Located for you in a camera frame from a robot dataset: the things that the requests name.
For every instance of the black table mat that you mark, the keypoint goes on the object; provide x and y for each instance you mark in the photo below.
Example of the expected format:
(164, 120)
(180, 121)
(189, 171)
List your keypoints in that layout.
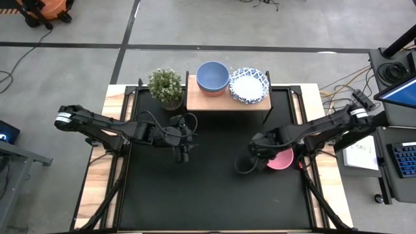
(211, 195)

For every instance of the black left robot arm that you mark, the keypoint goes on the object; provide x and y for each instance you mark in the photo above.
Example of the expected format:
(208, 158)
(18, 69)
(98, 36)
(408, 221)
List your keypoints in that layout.
(97, 123)

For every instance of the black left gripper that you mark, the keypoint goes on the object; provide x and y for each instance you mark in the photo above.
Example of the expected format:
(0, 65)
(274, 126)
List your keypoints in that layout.
(170, 133)

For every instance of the black power strip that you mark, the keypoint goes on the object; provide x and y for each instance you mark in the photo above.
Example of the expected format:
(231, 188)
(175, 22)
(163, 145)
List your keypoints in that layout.
(362, 99)

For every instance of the grey desk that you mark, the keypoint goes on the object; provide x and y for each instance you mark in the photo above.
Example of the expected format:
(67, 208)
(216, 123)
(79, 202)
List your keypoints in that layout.
(398, 188)

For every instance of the computer monitor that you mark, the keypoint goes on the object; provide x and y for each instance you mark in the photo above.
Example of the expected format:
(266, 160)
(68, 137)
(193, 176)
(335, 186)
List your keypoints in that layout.
(401, 94)

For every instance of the small potted green plant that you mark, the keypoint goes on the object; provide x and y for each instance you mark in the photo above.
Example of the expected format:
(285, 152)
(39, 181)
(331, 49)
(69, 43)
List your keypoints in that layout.
(165, 85)

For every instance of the black metal rig frame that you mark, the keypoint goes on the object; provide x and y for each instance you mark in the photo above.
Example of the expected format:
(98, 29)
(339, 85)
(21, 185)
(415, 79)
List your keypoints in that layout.
(104, 204)

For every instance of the black keyboard with blue keys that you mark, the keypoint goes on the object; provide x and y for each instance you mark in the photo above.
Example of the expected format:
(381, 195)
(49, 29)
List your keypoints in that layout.
(406, 159)

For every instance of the blue patterned paper plate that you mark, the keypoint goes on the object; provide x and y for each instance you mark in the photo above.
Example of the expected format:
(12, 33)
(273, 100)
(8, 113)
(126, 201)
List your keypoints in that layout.
(248, 87)

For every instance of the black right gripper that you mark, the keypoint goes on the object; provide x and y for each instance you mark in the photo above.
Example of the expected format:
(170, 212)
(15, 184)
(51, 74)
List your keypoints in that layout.
(265, 144)

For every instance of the grey metal cart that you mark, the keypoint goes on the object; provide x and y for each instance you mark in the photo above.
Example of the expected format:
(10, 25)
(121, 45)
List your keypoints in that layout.
(13, 169)

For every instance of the white paper sheet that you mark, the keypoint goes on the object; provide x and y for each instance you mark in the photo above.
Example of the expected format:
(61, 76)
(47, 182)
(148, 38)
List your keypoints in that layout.
(360, 157)

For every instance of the orange shop vacuum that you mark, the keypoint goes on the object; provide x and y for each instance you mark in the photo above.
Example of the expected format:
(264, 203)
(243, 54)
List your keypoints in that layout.
(52, 8)

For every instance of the black device with blue light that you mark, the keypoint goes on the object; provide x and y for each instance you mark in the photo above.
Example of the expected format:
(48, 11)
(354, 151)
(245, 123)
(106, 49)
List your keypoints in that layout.
(7, 131)

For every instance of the blue bowl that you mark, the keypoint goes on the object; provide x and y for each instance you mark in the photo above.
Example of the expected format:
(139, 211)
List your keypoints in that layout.
(213, 76)

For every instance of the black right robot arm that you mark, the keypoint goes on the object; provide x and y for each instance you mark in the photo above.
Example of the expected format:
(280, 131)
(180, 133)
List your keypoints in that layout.
(325, 125)

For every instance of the red bowl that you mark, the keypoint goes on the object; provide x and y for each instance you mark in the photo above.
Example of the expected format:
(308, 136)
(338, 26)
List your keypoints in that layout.
(213, 94)

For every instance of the wooden shelf with black legs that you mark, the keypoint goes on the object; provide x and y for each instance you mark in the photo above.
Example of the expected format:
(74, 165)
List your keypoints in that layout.
(201, 102)

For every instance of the black caster wheel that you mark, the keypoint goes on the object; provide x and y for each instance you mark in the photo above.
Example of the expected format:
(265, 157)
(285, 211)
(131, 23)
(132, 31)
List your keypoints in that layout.
(378, 199)

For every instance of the black pole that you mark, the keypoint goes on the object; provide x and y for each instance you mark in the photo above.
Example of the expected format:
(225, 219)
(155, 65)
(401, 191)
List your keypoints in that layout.
(401, 40)

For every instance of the pink bowl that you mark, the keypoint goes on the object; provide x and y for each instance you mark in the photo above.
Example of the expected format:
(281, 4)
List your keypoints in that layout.
(282, 161)

